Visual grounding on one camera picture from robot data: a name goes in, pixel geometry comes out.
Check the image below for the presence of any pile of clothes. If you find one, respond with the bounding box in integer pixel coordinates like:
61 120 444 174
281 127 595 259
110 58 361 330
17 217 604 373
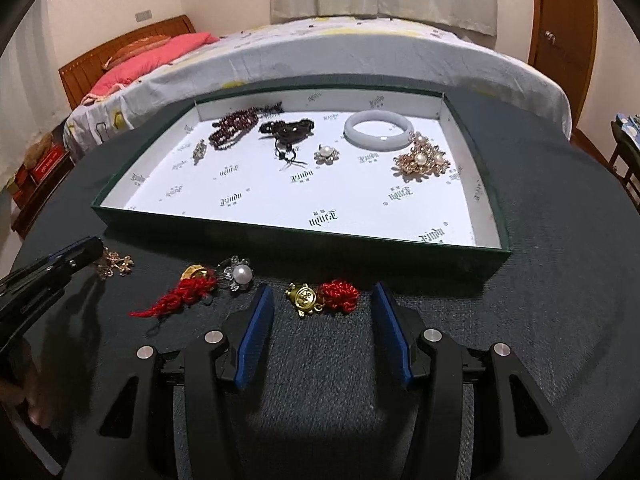
615 112 640 137

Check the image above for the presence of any red patterned cushion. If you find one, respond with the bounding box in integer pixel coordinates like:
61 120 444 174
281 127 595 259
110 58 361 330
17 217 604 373
102 35 174 71

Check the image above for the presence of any crystal brooch with big pearl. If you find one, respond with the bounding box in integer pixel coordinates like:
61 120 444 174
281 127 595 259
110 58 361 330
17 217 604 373
217 255 254 291

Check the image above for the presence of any person's left hand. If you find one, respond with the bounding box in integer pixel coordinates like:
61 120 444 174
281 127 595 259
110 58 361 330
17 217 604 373
0 355 57 429

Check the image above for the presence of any red cardboard box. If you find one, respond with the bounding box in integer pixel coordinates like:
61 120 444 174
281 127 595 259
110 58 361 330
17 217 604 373
29 146 67 187

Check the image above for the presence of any dark wooden nightstand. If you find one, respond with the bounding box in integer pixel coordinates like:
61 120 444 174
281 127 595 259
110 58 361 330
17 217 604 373
10 149 77 239

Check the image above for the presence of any dark red bead bracelet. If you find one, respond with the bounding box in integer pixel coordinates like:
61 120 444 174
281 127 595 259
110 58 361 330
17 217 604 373
208 101 285 150

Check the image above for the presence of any wooden headboard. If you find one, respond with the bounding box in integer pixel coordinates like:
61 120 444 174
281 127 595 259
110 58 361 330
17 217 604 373
58 14 196 111

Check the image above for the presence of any large pearl cluster brooch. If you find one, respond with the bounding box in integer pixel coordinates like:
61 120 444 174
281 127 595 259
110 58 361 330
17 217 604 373
393 131 454 179

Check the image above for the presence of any shallow green box white lining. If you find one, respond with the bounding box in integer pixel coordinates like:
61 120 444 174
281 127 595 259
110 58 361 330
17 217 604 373
91 87 513 281

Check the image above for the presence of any brown wooden door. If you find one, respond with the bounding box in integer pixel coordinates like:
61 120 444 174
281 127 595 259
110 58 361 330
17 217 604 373
527 0 599 132

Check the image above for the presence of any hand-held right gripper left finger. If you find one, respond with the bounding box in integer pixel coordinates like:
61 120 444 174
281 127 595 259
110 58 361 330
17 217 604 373
61 285 275 480

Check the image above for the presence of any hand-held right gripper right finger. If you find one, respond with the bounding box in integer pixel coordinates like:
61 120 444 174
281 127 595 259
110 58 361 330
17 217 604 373
371 281 618 480

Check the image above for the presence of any brown stuffed toy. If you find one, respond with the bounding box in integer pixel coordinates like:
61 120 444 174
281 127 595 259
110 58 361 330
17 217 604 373
24 132 54 167

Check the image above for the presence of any pink pillow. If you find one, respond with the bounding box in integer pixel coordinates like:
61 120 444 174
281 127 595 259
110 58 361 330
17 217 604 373
80 32 221 107

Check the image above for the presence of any small pearl flower brooch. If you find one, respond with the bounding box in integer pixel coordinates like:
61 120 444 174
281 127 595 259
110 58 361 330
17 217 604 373
313 143 341 165

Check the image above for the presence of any black cord bracelet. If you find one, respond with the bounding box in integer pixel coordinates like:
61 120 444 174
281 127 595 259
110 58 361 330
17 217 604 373
258 117 316 169

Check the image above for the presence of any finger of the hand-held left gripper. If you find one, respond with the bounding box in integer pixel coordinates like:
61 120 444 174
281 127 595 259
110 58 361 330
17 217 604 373
0 237 105 307

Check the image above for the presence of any red knot tassel gold charm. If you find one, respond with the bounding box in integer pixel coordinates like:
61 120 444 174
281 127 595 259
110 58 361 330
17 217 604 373
128 263 219 319

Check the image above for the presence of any gold flower brooch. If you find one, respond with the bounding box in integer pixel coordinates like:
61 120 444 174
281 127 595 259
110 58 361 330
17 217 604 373
94 245 135 280

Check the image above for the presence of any bed with patterned sheet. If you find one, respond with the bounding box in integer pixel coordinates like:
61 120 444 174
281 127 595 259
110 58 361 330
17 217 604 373
65 16 573 162

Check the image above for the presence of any dark wooden chair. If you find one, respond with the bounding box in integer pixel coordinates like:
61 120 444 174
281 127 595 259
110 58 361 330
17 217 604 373
608 120 640 207

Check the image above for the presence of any white jade bangle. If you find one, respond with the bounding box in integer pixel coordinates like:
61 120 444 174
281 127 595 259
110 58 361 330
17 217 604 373
343 109 415 150

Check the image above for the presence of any gold charm with red knot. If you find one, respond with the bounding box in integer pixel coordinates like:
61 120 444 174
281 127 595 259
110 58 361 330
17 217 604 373
284 278 361 319

